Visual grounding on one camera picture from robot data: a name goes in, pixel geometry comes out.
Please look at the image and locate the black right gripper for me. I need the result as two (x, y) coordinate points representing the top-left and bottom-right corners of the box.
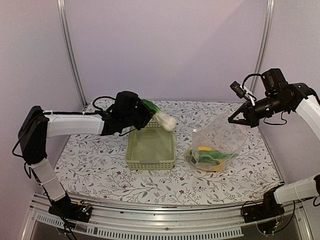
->
(228, 93), (289, 128)

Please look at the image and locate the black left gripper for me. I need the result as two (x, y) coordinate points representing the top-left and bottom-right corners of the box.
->
(122, 101), (156, 131)

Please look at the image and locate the green white bok choy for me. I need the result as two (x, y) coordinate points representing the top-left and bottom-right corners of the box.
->
(142, 99), (177, 132)

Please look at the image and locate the clear zip top bag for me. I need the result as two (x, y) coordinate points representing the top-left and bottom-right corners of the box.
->
(185, 113), (250, 172)

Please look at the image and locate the bright green cucumber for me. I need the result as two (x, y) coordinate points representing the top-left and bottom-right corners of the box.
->
(199, 150), (238, 160)

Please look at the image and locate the yellow lemon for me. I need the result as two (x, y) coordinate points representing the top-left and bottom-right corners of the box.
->
(210, 162), (224, 172)
(188, 146), (213, 154)

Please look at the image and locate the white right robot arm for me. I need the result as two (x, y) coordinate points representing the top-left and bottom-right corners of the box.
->
(228, 83), (320, 218)

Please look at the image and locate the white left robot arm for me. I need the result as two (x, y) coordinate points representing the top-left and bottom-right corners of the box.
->
(15, 91), (155, 217)

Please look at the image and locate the pale green perforated basket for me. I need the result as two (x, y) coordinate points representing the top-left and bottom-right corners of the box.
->
(125, 120), (176, 171)

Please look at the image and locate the floral tablecloth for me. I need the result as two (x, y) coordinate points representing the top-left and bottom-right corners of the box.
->
(55, 100), (282, 205)

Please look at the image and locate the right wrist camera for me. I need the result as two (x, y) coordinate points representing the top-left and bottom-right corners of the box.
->
(230, 81), (257, 106)

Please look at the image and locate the left black looped cable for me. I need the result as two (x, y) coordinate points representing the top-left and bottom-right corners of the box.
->
(90, 96), (117, 111)

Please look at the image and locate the right black camera cable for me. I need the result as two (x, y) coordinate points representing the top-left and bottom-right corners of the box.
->
(242, 73), (262, 86)

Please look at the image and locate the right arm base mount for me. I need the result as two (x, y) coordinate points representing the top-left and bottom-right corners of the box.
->
(240, 191), (285, 235)

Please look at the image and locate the aluminium front rail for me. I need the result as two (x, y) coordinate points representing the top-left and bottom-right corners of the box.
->
(21, 193), (315, 240)

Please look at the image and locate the right aluminium corner post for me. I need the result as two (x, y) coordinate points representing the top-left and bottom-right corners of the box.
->
(251, 0), (275, 91)

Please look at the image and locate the aluminium corner post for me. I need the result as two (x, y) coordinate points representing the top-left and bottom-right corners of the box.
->
(251, 0), (275, 91)
(56, 0), (87, 107)

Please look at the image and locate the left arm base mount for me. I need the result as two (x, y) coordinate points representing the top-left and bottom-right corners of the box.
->
(48, 193), (93, 223)

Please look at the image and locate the left aluminium corner post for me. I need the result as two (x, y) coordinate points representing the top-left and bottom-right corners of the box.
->
(56, 0), (87, 107)

